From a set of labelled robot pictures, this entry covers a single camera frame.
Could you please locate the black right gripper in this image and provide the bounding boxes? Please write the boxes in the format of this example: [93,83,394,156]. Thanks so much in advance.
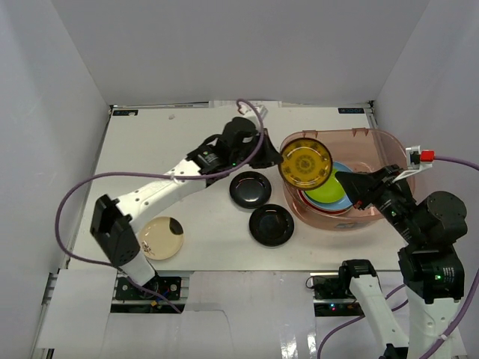
[334,163,424,243]

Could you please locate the lime green plate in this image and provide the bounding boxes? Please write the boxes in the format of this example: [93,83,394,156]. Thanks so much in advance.
[305,175,346,203]

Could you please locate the light blue plastic plate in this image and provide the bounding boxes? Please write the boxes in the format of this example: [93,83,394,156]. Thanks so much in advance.
[298,162,352,212]

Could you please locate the yellow patterned brown-rim plate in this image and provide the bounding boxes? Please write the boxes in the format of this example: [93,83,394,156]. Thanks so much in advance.
[278,138,333,191]

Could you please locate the black glossy plate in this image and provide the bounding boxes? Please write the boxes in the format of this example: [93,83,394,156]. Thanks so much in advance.
[248,203,295,248]
[229,171,272,209]

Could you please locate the red teal floral plate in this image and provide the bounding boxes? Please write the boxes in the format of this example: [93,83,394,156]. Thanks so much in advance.
[296,190,353,215]

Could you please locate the cream plate with flowers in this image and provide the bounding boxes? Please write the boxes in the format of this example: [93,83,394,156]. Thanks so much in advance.
[138,217,184,260]

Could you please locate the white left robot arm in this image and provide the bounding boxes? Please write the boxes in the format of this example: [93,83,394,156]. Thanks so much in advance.
[90,117,283,298]

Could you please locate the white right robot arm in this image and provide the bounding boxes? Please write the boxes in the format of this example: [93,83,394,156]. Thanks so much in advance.
[335,165,468,358]

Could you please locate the pink transparent plastic bin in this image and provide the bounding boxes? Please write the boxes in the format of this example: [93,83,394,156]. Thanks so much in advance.
[281,128,406,231]

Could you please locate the white papers at back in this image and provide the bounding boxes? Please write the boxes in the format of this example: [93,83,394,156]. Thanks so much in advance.
[209,99,282,109]

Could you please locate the right black corner label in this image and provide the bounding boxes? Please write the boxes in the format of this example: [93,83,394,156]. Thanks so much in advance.
[338,108,364,114]

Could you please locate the black corner label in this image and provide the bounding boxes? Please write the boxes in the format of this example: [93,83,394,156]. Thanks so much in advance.
[338,108,364,114]
[112,109,138,117]

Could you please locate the left black corner label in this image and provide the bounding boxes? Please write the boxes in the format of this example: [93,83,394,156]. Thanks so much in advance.
[112,109,138,117]

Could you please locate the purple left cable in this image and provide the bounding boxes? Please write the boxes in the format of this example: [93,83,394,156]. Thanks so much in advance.
[55,99,265,313]

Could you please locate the purple cable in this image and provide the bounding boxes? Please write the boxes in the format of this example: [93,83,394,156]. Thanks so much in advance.
[55,99,265,313]
[317,155,479,359]

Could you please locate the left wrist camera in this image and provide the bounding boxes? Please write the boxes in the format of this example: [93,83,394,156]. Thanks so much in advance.
[238,104,268,121]

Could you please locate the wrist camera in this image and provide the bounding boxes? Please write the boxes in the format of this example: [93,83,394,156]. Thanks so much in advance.
[238,104,268,121]
[393,145,436,183]

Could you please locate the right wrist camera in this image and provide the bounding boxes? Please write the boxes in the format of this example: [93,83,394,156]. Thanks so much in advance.
[393,145,436,183]

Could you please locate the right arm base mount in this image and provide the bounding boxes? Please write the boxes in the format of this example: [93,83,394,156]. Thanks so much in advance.
[305,275,363,318]

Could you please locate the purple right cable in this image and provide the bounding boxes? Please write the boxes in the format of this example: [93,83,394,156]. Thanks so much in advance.
[317,155,479,359]

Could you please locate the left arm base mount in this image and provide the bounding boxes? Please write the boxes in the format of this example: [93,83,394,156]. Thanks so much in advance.
[111,276,186,314]

